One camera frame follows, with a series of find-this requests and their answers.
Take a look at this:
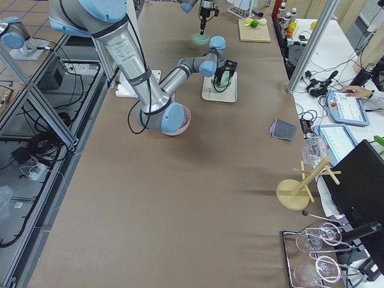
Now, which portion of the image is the wine glass rack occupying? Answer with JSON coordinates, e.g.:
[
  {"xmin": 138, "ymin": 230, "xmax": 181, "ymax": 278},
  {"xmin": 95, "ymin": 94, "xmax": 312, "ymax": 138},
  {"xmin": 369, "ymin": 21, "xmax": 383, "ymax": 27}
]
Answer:
[{"xmin": 281, "ymin": 222, "xmax": 368, "ymax": 287}]

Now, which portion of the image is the pink bowl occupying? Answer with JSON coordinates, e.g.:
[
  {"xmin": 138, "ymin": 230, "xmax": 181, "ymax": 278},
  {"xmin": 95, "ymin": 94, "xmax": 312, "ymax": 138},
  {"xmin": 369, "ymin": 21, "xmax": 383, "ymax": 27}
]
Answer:
[{"xmin": 161, "ymin": 98, "xmax": 191, "ymax": 136}]

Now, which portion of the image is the aluminium frame post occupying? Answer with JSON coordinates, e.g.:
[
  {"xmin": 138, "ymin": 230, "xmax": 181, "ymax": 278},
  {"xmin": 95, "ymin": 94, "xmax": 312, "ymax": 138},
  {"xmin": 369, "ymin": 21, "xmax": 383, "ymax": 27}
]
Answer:
[{"xmin": 286, "ymin": 0, "xmax": 340, "ymax": 95}]

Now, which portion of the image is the seated person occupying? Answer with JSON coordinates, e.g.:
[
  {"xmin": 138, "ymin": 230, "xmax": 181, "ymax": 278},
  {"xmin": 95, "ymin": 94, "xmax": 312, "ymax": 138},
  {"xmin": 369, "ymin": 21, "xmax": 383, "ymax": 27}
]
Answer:
[{"xmin": 340, "ymin": 85, "xmax": 383, "ymax": 109}]

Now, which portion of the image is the bamboo cutting board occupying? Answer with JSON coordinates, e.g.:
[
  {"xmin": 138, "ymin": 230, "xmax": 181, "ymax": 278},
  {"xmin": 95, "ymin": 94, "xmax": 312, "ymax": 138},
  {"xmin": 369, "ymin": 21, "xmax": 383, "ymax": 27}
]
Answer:
[{"xmin": 238, "ymin": 19, "xmax": 271, "ymax": 43}]

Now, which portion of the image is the wooden mug tree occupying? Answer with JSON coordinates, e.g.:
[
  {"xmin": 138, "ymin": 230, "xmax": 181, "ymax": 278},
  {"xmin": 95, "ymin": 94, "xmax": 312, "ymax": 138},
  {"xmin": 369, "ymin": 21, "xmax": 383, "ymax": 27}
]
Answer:
[{"xmin": 275, "ymin": 142, "xmax": 342, "ymax": 211}]

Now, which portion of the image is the green bowl from end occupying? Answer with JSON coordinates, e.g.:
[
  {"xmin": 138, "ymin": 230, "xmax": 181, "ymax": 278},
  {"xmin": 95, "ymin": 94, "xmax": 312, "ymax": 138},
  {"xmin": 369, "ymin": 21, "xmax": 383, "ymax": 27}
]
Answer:
[{"xmin": 211, "ymin": 71, "xmax": 232, "ymax": 92}]

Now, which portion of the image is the white rabbit tray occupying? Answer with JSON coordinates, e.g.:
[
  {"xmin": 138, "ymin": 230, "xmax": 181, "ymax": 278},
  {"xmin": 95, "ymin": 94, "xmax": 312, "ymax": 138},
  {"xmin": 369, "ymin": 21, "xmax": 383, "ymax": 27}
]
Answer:
[{"xmin": 202, "ymin": 72, "xmax": 238, "ymax": 103}]

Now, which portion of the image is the green lime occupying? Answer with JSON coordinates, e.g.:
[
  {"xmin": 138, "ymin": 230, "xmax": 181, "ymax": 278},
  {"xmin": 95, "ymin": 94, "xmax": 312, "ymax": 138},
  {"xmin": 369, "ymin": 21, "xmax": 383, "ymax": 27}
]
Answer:
[{"xmin": 250, "ymin": 20, "xmax": 259, "ymax": 28}]

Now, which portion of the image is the teach pendant tablet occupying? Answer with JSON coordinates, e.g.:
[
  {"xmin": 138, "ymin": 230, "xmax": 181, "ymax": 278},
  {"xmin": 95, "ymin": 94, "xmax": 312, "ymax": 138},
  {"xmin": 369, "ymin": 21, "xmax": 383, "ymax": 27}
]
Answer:
[
  {"xmin": 326, "ymin": 90, "xmax": 370, "ymax": 127},
  {"xmin": 313, "ymin": 124, "xmax": 358, "ymax": 166}
]

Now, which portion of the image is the black water bottle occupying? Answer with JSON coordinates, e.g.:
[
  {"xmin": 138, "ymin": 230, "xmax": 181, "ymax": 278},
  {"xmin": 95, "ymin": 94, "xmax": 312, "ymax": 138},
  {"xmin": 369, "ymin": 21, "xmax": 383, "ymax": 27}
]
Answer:
[{"xmin": 349, "ymin": 63, "xmax": 376, "ymax": 86}]

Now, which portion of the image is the black monitor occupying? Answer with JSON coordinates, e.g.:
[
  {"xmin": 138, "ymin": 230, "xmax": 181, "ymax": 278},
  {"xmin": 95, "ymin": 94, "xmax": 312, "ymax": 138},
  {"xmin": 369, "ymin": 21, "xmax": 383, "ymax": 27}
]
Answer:
[{"xmin": 323, "ymin": 140, "xmax": 383, "ymax": 226}]

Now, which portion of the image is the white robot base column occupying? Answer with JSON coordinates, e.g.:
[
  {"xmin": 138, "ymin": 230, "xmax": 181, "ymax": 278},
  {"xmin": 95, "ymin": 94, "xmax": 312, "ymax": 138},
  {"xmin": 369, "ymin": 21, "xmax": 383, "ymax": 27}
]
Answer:
[{"xmin": 115, "ymin": 0, "xmax": 163, "ymax": 98}]

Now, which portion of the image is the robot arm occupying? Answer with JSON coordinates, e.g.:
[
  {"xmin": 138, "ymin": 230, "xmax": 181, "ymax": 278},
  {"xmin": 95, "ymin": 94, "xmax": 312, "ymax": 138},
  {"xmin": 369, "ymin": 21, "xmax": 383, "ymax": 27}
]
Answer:
[
  {"xmin": 178, "ymin": 0, "xmax": 220, "ymax": 35},
  {"xmin": 49, "ymin": 1, "xmax": 226, "ymax": 133}
]

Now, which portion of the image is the black camera mount wrist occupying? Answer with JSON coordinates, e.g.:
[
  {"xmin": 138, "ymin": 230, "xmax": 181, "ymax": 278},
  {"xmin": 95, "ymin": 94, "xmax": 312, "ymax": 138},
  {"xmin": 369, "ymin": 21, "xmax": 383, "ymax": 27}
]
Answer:
[{"xmin": 224, "ymin": 59, "xmax": 238, "ymax": 79}]

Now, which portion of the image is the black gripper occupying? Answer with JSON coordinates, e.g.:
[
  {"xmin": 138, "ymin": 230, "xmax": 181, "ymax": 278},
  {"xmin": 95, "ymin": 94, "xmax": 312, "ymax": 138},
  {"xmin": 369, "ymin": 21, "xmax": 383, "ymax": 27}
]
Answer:
[
  {"xmin": 213, "ymin": 67, "xmax": 226, "ymax": 85},
  {"xmin": 200, "ymin": 2, "xmax": 219, "ymax": 35}
]

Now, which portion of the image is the white garlic bun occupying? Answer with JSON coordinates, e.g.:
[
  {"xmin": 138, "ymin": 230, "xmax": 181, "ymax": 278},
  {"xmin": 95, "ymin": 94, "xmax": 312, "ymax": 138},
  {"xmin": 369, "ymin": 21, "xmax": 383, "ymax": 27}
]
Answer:
[{"xmin": 259, "ymin": 18, "xmax": 267, "ymax": 25}]

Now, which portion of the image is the grey cloth pouch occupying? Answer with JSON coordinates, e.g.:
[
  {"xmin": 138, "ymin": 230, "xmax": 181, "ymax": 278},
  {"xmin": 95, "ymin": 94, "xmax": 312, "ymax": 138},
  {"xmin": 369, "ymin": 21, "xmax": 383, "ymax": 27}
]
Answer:
[{"xmin": 269, "ymin": 119, "xmax": 297, "ymax": 142}]

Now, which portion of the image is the yellow bottle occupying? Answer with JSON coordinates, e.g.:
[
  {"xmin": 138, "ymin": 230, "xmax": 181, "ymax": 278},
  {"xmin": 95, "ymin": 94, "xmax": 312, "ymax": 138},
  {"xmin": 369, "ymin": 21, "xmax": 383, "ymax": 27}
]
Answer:
[{"xmin": 286, "ymin": 20, "xmax": 297, "ymax": 34}]

